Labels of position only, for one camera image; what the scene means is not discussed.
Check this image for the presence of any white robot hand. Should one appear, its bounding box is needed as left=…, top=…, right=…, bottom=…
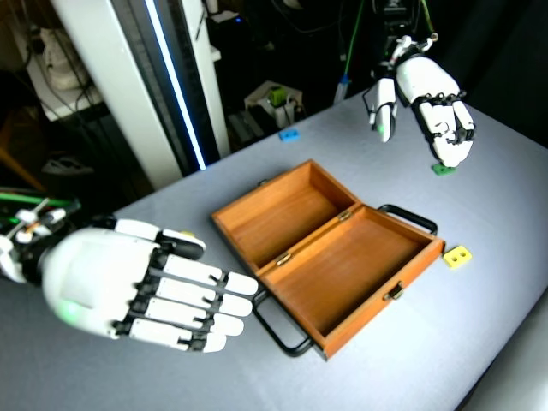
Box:
left=362, top=56, right=476, bottom=168
left=40, top=217, right=260, bottom=354

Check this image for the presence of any orange wooden box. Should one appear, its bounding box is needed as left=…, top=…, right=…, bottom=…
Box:
left=210, top=158, right=446, bottom=361

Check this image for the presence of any blue and white connector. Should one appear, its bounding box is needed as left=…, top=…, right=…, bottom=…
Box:
left=333, top=74, right=352, bottom=104

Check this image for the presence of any grey table cloth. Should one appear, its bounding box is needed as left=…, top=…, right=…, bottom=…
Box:
left=0, top=87, right=548, bottom=411

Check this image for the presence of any white device with green part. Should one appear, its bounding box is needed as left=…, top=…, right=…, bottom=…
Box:
left=243, top=80, right=307, bottom=129

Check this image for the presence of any yellow two-hole block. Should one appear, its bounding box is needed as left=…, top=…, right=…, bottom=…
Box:
left=442, top=244, right=474, bottom=269

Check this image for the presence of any white column with light strip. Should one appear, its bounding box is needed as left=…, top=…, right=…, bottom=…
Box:
left=50, top=0, right=232, bottom=189

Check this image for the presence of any white shoe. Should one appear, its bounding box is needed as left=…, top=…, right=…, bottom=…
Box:
left=27, top=27, right=92, bottom=92

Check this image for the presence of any green cable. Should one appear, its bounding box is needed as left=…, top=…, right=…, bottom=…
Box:
left=343, top=0, right=366, bottom=82

